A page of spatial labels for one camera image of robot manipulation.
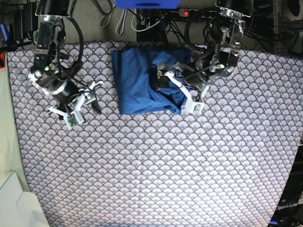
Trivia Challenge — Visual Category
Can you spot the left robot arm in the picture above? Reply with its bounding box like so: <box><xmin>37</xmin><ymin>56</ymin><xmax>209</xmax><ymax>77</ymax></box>
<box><xmin>156</xmin><ymin>0</ymin><xmax>253</xmax><ymax>113</ymax></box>

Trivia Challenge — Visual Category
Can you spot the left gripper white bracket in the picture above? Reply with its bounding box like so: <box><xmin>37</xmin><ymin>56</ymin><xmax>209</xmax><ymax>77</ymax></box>
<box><xmin>156</xmin><ymin>61</ymin><xmax>212</xmax><ymax>114</ymax></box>

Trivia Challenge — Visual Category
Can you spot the blue box top edge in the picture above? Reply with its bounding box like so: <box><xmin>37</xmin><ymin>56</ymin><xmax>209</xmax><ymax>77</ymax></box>
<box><xmin>115</xmin><ymin>0</ymin><xmax>180</xmax><ymax>9</ymax></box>

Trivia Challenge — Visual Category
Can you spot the blue long-sleeve T-shirt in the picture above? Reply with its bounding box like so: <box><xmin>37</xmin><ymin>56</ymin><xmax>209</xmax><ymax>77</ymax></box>
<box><xmin>111</xmin><ymin>46</ymin><xmax>191</xmax><ymax>115</ymax></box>

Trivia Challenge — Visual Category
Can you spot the beige looped cable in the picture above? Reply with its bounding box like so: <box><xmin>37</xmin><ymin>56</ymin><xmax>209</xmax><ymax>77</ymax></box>
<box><xmin>96</xmin><ymin>0</ymin><xmax>130</xmax><ymax>36</ymax></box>

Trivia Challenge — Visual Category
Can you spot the blue handled clamp left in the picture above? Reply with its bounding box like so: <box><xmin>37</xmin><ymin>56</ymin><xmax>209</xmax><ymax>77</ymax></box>
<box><xmin>0</xmin><ymin>23</ymin><xmax>18</xmax><ymax>52</ymax></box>

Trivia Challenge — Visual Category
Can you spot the white power strip red switch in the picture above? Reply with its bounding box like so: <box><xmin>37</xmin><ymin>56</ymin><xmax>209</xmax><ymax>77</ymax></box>
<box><xmin>177</xmin><ymin>9</ymin><xmax>216</xmax><ymax>18</ymax></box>

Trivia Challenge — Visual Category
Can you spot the fan-patterned tablecloth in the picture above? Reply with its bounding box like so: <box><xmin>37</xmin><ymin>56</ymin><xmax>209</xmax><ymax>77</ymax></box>
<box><xmin>8</xmin><ymin>42</ymin><xmax>303</xmax><ymax>227</ymax></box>

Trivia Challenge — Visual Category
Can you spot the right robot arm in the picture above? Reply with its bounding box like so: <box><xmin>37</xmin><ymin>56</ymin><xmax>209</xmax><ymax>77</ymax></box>
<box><xmin>28</xmin><ymin>0</ymin><xmax>103</xmax><ymax>129</ymax></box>

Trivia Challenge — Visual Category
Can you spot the white plastic bin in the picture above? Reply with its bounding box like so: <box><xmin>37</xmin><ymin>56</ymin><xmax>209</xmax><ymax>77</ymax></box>
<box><xmin>0</xmin><ymin>172</ymin><xmax>49</xmax><ymax>227</ymax></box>

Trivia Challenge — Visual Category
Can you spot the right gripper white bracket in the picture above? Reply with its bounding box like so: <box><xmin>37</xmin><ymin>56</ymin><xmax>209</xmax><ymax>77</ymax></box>
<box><xmin>48</xmin><ymin>80</ymin><xmax>104</xmax><ymax>130</ymax></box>

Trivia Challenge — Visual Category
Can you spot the black power supply left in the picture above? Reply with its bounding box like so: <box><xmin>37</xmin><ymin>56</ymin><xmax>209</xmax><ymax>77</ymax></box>
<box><xmin>14</xmin><ymin>2</ymin><xmax>38</xmax><ymax>41</ymax></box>

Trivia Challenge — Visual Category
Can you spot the black OpenArm base box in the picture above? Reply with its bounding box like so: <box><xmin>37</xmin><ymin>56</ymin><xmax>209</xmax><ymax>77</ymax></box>
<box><xmin>269</xmin><ymin>140</ymin><xmax>303</xmax><ymax>227</ymax></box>

